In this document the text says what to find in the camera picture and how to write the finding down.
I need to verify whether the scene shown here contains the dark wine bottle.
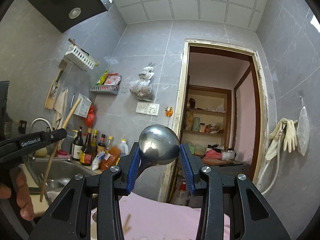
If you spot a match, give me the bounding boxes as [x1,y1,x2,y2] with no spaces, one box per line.
[71,126,84,161]

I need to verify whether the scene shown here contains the wooden door frame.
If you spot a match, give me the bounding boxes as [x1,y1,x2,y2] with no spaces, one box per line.
[157,38,270,203]

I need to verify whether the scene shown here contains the chrome kitchen faucet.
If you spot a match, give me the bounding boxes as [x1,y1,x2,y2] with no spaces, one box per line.
[29,117,54,133]

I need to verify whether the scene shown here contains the hanging plastic bag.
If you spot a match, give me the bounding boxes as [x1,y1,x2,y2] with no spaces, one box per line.
[129,66,154,102]

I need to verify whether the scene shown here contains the white shower hose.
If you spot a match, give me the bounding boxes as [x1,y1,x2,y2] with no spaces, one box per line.
[256,129,283,196]

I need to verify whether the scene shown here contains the grey wall spice shelf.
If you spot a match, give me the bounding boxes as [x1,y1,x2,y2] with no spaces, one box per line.
[90,85,119,95]

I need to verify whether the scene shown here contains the white wall socket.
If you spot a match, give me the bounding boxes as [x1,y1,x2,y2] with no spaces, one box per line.
[136,102,159,116]

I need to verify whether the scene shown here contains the pink floral table cloth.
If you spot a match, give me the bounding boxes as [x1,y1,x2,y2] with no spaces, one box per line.
[91,192,231,240]

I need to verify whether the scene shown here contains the soy sauce bottle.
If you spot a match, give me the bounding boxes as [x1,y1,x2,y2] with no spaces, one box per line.
[80,128,93,166]

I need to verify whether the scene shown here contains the white wall basket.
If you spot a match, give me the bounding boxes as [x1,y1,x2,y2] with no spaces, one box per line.
[65,38,99,71]

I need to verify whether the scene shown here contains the orange spice bag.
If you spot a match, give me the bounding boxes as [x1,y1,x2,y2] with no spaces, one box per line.
[99,146,121,171]

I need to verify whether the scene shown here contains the hanging beige towel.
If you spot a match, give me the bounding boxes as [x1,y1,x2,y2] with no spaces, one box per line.
[53,87,68,129]

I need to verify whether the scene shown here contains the red plastic bag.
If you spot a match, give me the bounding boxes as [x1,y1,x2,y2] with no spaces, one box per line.
[85,105,95,128]

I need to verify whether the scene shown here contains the orange wall hook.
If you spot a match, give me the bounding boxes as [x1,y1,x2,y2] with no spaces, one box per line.
[165,107,174,118]

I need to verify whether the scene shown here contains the black range hood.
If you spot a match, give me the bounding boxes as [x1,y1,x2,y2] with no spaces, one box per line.
[21,0,115,34]

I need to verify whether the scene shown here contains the wooden cutting board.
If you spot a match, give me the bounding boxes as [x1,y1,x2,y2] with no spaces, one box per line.
[44,60,67,110]

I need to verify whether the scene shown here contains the person left hand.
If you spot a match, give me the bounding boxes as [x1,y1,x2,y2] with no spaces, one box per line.
[13,167,35,221]

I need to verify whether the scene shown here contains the dark grey cabinet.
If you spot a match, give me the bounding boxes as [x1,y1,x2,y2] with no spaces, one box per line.
[202,159,251,177]

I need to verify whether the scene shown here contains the hanging clear bag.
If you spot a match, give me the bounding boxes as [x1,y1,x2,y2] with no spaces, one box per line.
[297,95,310,156]

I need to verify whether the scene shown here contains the cooking oil jug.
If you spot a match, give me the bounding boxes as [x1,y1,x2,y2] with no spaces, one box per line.
[118,138,129,158]

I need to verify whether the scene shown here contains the small dark sauce bottle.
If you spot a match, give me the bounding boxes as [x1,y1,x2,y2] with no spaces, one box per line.
[97,134,106,154]

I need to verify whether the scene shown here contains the wooden chopstick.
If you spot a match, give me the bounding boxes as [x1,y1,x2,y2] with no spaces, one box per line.
[40,99,81,202]
[123,213,132,235]

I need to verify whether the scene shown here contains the white rubber gloves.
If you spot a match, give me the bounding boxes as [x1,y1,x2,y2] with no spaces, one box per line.
[265,118,298,161]

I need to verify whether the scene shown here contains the stainless steel sink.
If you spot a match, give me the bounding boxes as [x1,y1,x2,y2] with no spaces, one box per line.
[24,158,97,195]

